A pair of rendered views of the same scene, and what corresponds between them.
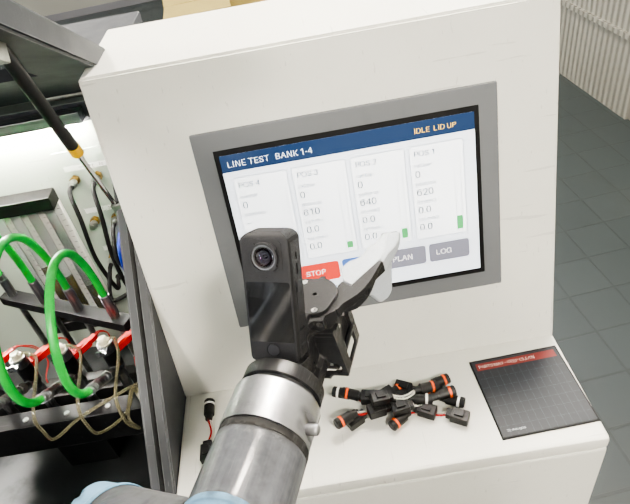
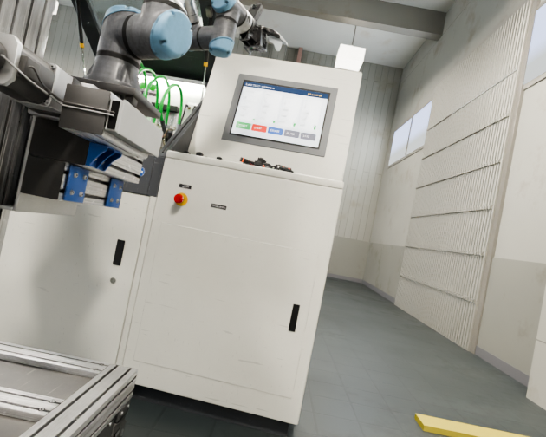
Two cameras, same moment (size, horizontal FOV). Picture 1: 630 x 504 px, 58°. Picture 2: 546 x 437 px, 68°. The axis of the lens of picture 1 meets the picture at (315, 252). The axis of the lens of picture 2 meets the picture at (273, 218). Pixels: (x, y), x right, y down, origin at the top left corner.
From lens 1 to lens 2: 155 cm
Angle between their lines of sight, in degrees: 42
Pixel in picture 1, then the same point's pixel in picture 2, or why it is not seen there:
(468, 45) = (331, 76)
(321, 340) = (257, 32)
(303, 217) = (262, 107)
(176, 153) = (232, 76)
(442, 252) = (305, 136)
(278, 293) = (254, 10)
